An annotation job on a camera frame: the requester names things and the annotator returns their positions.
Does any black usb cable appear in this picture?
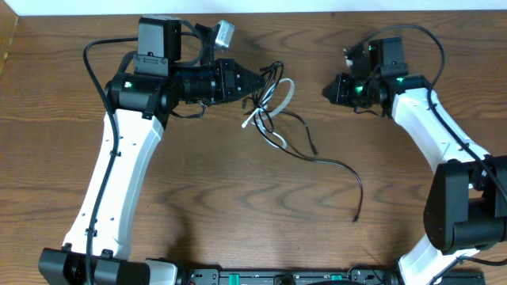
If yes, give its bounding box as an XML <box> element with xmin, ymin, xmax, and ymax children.
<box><xmin>242</xmin><ymin>60</ymin><xmax>364</xmax><ymax>223</ymax></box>

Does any white usb cable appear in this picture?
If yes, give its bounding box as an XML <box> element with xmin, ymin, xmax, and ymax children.
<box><xmin>241</xmin><ymin>77</ymin><xmax>296</xmax><ymax>150</ymax></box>

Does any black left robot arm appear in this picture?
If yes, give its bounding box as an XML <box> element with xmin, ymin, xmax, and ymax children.
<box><xmin>38</xmin><ymin>15</ymin><xmax>264</xmax><ymax>284</ymax></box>

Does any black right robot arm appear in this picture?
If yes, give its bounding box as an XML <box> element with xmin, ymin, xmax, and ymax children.
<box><xmin>323</xmin><ymin>37</ymin><xmax>506</xmax><ymax>284</ymax></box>

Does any brown cardboard panel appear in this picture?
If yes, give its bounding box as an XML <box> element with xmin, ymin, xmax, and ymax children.
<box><xmin>0</xmin><ymin>0</ymin><xmax>19</xmax><ymax>74</ymax></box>

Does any black left camera cable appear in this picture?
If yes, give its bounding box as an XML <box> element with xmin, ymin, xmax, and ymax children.
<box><xmin>82</xmin><ymin>19</ymin><xmax>207</xmax><ymax>285</ymax></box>

